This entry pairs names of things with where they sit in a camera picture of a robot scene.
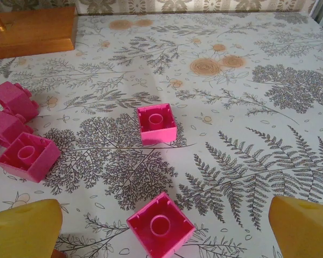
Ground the pink lego brick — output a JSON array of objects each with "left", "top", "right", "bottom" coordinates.
[
  {"left": 137, "top": 103, "right": 178, "bottom": 147},
  {"left": 126, "top": 191, "right": 196, "bottom": 258},
  {"left": 0, "top": 131, "right": 61, "bottom": 184},
  {"left": 0, "top": 109, "right": 34, "bottom": 148},
  {"left": 0, "top": 81, "right": 40, "bottom": 123}
]

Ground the floral tablecloth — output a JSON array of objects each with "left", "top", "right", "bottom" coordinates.
[{"left": 0, "top": 10, "right": 323, "bottom": 258}]

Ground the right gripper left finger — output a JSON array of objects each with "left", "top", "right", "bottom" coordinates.
[{"left": 0, "top": 198, "right": 63, "bottom": 258}]

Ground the gold wire rack wooden base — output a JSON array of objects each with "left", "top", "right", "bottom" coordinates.
[{"left": 0, "top": 0, "right": 79, "bottom": 60}]

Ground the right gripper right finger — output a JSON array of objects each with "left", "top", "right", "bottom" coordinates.
[{"left": 269, "top": 196, "right": 323, "bottom": 258}]

